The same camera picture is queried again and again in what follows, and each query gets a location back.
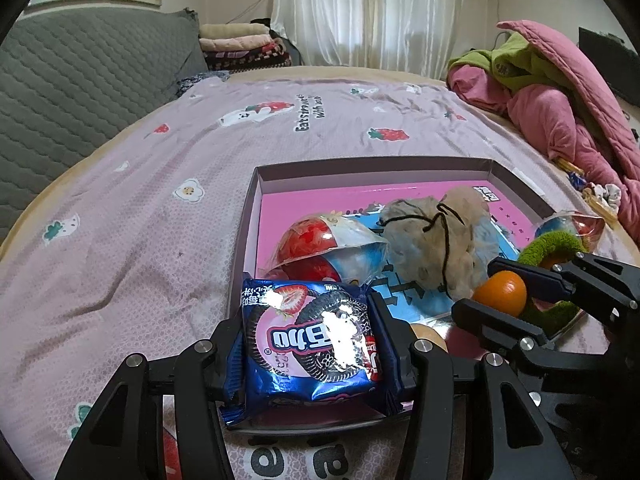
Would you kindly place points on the green blanket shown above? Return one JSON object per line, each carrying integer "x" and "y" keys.
{"x": 505, "y": 65}

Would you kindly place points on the yellow wafer biscuit packet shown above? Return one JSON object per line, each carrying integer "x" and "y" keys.
{"x": 597, "y": 207}

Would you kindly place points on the blue candy wrapper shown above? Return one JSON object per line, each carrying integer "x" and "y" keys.
{"x": 577, "y": 180}

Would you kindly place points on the beige bed sheet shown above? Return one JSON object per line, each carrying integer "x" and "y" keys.
{"x": 325, "y": 72}

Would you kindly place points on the blue cookie packet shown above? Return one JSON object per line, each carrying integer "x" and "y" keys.
{"x": 310, "y": 340}

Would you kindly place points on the beige folded blanket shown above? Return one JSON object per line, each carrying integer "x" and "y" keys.
{"x": 232, "y": 31}

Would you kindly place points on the white curtain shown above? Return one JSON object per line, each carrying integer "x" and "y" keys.
{"x": 375, "y": 10}

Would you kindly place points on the red ball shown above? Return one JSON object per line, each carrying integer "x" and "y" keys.
{"x": 582, "y": 225}

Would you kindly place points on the grey cardboard box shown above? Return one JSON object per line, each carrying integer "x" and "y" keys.
{"x": 370, "y": 180}

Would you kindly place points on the orange tangerine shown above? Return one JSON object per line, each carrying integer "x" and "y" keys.
{"x": 502, "y": 292}

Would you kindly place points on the red and blue toy egg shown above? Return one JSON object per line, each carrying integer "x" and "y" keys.
{"x": 310, "y": 240}

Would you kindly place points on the dark patterned folded blanket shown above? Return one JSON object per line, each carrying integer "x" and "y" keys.
{"x": 247, "y": 58}

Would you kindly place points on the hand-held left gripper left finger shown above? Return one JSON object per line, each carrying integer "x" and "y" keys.
{"x": 225, "y": 360}

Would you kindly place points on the pink strawberry print blanket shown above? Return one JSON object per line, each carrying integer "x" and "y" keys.
{"x": 150, "y": 210}

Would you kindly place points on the black television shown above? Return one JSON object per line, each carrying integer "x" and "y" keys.
{"x": 605, "y": 55}

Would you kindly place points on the white floral scrunchie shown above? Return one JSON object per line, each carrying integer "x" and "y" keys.
{"x": 607, "y": 192}

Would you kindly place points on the blue book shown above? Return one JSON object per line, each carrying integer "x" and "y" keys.
{"x": 405, "y": 300}

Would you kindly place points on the pink folded blanket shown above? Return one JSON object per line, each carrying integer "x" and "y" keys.
{"x": 235, "y": 43}

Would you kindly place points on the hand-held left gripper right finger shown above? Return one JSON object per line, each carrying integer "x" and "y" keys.
{"x": 390, "y": 340}

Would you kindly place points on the yellow snack packet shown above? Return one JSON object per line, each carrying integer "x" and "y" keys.
{"x": 569, "y": 165}

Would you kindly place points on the pink quilt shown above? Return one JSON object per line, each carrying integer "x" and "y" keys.
{"x": 550, "y": 110}

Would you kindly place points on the beige bath pouf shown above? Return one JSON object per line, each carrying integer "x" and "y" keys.
{"x": 425, "y": 245}

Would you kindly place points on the grey quilted headboard cover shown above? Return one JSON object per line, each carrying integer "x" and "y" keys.
{"x": 75, "y": 85}

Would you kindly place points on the dark floral cloth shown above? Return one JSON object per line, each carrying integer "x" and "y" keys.
{"x": 200, "y": 81}

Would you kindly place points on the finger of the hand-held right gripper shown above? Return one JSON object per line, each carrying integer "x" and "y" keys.
{"x": 492, "y": 322}
{"x": 547, "y": 285}

